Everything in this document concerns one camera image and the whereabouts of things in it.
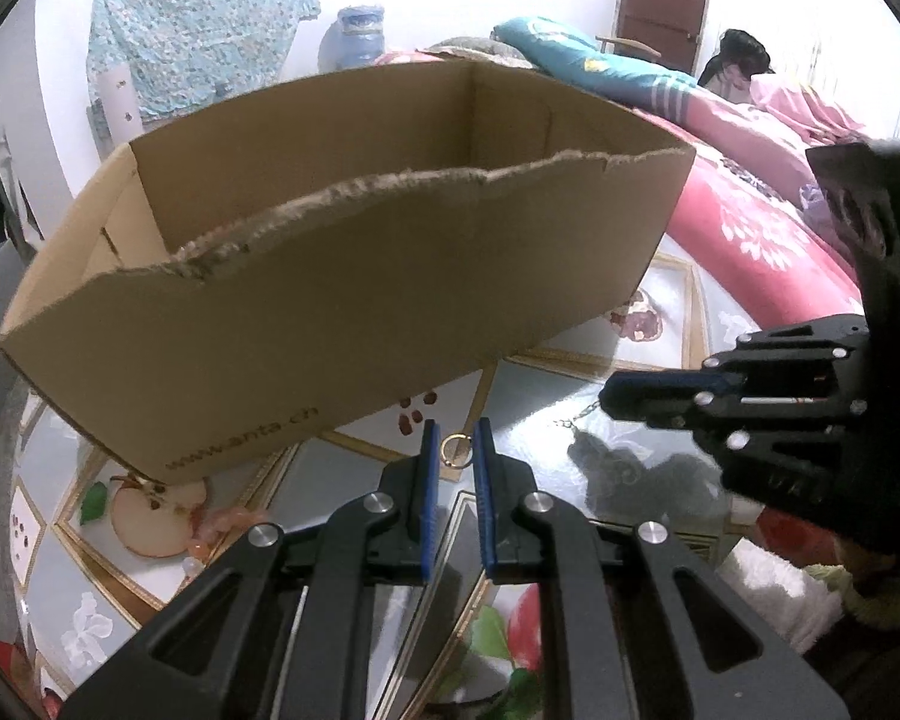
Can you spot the white fluffy towel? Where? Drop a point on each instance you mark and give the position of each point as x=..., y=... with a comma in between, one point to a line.
x=772, y=592

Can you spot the fruit print tablecloth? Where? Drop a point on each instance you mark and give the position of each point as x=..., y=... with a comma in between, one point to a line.
x=540, y=390

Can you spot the teal floral hanging cloth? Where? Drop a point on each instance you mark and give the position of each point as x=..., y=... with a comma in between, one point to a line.
x=195, y=22

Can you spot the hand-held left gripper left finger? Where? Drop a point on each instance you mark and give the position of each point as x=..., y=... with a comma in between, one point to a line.
x=429, y=502

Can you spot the brown wooden door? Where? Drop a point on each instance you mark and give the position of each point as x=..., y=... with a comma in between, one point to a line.
x=664, y=0

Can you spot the pink floral blanket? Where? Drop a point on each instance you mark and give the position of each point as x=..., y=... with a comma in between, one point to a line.
x=750, y=232

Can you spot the brown cardboard box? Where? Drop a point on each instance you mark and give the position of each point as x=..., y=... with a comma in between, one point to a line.
x=345, y=300

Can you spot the blue water jug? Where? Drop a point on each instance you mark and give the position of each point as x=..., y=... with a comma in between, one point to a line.
x=352, y=41

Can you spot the green fluffy towel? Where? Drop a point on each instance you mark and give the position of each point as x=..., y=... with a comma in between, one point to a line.
x=870, y=600

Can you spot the wooden chair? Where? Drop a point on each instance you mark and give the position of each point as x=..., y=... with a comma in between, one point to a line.
x=630, y=45

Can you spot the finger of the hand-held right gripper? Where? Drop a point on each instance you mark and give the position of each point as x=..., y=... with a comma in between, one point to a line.
x=780, y=427
x=787, y=352

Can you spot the teal striped pillow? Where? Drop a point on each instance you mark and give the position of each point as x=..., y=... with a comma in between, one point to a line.
x=585, y=52

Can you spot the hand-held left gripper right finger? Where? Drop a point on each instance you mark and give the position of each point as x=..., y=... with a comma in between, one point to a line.
x=486, y=502

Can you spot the white pearl bead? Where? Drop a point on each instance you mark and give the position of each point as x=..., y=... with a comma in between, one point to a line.
x=192, y=566

